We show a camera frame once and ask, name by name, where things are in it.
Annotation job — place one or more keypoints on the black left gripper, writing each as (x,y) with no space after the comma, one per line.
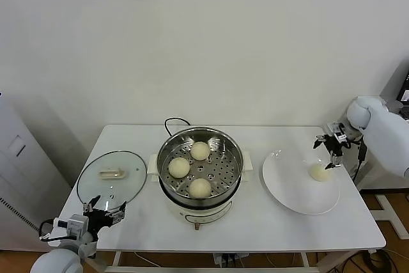
(99,219)

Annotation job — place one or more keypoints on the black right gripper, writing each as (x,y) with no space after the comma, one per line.
(335,146)

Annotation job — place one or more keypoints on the white steamed baozi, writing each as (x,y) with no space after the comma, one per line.
(200,151)
(199,188)
(179,167)
(319,174)

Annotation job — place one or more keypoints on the round glass pot lid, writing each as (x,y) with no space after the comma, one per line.
(96,164)

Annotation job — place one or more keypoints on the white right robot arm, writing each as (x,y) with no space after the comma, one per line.
(383,138)

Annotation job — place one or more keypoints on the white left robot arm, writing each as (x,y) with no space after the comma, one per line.
(57,260)

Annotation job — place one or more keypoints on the stainless perforated steamer basket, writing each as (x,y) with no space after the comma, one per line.
(179,186)

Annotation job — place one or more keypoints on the cream electric steamer pot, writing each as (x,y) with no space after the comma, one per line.
(204,215)

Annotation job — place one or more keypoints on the white round plate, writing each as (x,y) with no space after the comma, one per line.
(287,196)

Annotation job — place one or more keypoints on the grey round desk gadget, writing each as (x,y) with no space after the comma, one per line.
(397,106)

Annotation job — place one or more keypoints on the laptop with dark screen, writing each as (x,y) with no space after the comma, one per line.
(405,94)

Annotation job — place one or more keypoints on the white tall cabinet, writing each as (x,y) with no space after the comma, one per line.
(19,164)

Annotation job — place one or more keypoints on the white power strip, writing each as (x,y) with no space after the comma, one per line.
(230,258)

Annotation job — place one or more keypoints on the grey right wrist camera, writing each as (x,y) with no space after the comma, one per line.
(336,129)

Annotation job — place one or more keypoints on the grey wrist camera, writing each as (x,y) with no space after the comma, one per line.
(76,224)
(336,129)

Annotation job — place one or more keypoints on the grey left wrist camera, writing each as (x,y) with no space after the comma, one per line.
(76,224)

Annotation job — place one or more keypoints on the white table leg frame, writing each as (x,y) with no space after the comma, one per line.
(115,259)

